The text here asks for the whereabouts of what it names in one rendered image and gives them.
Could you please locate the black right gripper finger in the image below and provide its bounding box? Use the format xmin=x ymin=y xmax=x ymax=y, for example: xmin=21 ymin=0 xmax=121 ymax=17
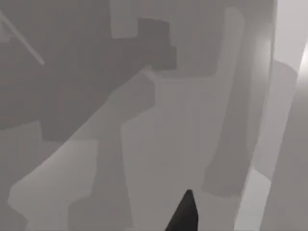
xmin=164 ymin=189 xmax=199 ymax=231

